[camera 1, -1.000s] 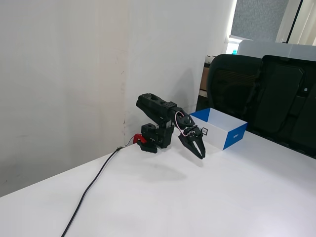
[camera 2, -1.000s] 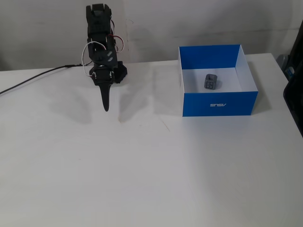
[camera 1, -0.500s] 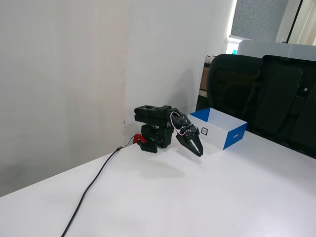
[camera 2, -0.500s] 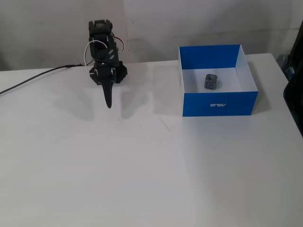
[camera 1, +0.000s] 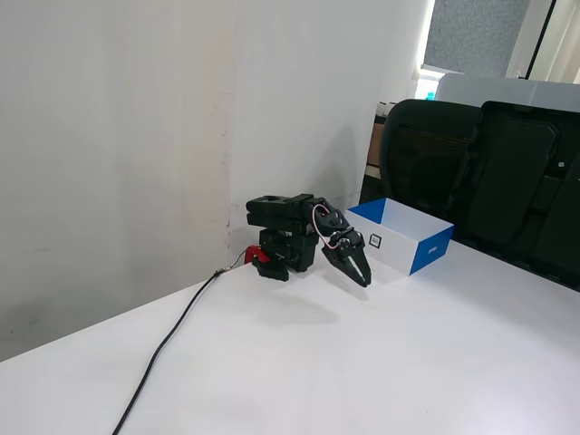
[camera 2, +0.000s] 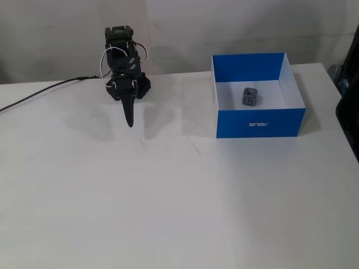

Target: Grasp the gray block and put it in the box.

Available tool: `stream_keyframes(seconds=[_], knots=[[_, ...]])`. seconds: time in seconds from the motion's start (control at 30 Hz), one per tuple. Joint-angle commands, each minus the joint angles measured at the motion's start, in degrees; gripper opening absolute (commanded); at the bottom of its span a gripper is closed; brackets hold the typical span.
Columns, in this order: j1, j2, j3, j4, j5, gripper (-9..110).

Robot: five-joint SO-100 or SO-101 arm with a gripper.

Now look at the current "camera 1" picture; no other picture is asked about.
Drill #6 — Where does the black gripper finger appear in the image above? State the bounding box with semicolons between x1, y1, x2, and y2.
323;255;368;289
353;246;374;287

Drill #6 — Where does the blue and white cardboard box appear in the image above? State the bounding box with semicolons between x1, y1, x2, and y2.
346;197;456;276

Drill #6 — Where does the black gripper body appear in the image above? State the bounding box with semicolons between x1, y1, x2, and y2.
322;227;366;266

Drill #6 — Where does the black power cable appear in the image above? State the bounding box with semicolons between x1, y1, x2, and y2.
111;253;248;435

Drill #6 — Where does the white and red arm wire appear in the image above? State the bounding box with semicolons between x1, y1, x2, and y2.
311;204;340;251

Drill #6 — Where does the black mesh office chair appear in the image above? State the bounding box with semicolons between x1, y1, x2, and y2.
379;98;482;239

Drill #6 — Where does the white desk partition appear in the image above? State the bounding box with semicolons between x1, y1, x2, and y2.
437;72;580;114

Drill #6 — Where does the brown cardboard box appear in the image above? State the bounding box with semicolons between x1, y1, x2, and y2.
365;118;387;169

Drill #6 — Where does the gray window blind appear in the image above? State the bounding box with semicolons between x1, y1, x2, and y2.
423;0;531;77

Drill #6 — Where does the red and black table clamp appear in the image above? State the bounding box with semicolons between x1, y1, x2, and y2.
243;244;291;283

